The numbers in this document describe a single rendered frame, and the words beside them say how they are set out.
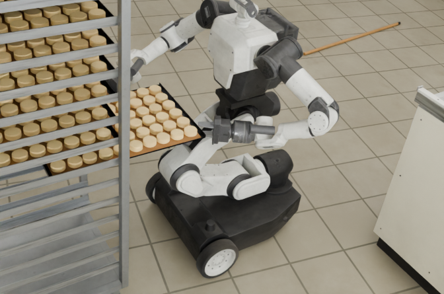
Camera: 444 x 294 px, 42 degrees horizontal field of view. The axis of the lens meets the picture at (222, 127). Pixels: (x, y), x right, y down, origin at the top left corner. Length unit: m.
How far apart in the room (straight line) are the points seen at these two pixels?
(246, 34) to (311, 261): 1.20
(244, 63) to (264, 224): 0.88
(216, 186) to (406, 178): 0.85
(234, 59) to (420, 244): 1.23
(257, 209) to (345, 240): 0.50
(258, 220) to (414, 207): 0.71
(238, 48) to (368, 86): 2.23
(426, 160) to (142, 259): 1.35
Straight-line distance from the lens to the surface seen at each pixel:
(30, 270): 2.58
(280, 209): 2.84
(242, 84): 2.30
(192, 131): 2.20
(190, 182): 2.48
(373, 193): 3.35
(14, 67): 1.73
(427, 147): 2.59
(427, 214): 2.71
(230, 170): 2.72
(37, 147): 1.98
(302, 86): 2.11
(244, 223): 2.74
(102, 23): 1.75
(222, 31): 2.29
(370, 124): 3.91
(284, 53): 2.14
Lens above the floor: 2.10
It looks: 36 degrees down
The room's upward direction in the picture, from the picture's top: 7 degrees clockwise
